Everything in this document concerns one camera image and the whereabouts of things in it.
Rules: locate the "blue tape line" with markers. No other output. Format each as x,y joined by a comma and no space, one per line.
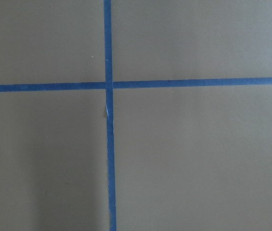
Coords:
108,36
198,82

